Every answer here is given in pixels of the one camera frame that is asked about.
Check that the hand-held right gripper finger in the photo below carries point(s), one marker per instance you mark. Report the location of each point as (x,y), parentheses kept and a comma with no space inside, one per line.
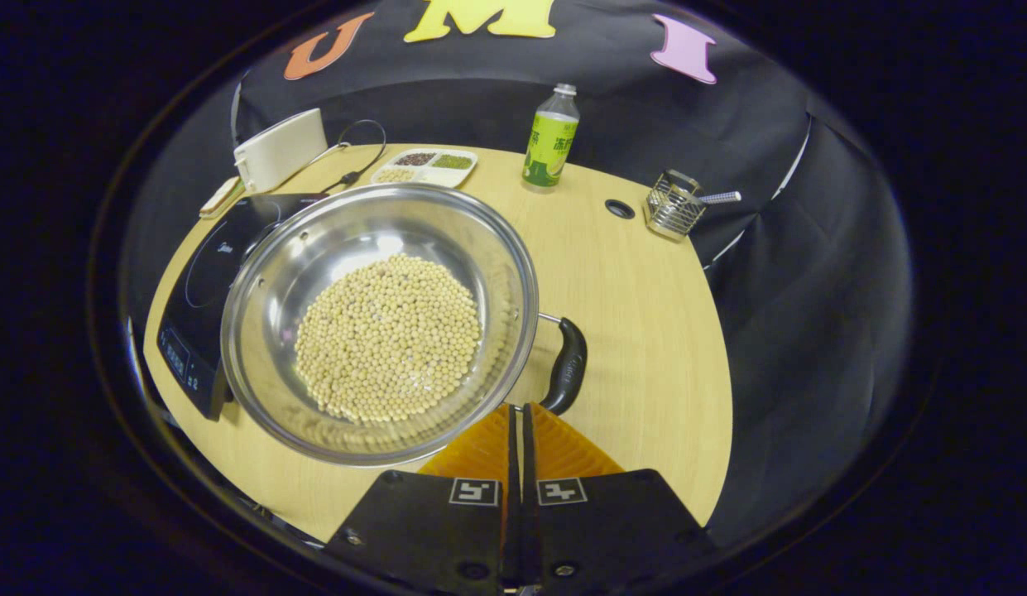
(511,497)
(530,497)

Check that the stainless steel pot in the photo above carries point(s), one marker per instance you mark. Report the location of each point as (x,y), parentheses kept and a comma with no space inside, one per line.
(356,223)

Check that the black induction cooktop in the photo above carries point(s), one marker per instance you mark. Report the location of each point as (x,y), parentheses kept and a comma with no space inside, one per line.
(203,298)

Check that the pile of soybeans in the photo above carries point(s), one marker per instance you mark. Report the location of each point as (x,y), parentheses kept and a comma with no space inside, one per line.
(389,339)

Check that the white divided bean dish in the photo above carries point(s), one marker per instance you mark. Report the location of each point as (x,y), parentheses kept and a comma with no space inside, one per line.
(439,175)

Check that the green label drink bottle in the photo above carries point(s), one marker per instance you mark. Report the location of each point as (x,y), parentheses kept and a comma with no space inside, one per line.
(550,145)

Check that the white toaster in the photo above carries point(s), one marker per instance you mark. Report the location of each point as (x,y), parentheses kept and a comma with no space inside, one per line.
(281,149)

